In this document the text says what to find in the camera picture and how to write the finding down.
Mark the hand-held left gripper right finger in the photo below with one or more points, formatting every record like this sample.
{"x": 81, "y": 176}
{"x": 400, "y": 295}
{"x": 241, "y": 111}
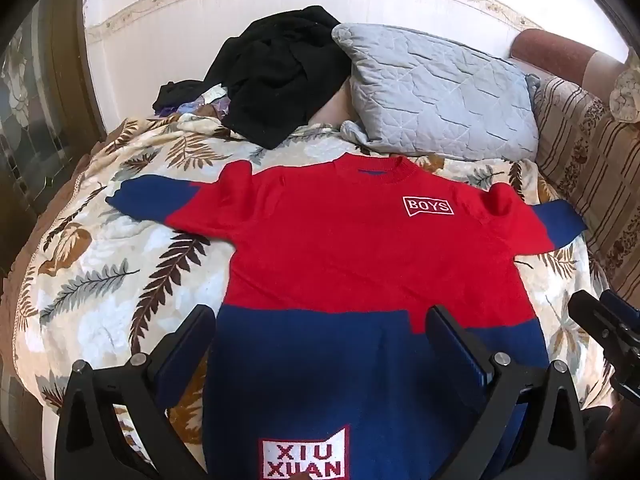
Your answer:
{"x": 459, "y": 346}

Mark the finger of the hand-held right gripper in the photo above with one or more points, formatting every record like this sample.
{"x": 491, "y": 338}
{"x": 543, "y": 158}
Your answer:
{"x": 590, "y": 315}

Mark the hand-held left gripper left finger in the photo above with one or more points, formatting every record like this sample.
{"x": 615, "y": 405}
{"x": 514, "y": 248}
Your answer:
{"x": 186, "y": 355}

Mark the red and blue sweater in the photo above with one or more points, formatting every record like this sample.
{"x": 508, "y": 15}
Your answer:
{"x": 325, "y": 240}

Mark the black clothes pile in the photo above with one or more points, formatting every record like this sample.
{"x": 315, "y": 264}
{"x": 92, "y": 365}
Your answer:
{"x": 280, "y": 75}

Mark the leaf print blanket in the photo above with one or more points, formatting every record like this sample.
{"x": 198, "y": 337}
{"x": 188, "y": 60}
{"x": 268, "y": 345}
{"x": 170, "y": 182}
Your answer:
{"x": 100, "y": 270}

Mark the striped floral sofa back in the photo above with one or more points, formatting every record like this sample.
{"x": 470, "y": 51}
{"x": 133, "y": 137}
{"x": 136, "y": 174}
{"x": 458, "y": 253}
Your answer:
{"x": 590, "y": 160}

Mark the white lace cloth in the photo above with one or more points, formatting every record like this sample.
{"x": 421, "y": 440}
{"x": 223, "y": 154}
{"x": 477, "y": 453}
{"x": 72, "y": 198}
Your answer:
{"x": 625, "y": 95}

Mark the purple patterned cloth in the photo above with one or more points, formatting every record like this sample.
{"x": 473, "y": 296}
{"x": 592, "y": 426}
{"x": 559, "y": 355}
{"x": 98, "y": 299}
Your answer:
{"x": 202, "y": 107}

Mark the grey quilted pillow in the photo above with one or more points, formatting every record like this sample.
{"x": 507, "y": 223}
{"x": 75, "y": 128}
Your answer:
{"x": 440, "y": 90}

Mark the small dark cloth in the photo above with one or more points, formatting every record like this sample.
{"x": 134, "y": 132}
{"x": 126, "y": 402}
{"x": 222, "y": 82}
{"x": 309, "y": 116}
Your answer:
{"x": 175, "y": 95}

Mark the pink brown cushion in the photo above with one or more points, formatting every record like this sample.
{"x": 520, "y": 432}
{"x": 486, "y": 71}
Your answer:
{"x": 550, "y": 55}

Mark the peach pillow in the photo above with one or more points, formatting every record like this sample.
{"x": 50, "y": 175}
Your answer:
{"x": 335, "y": 107}

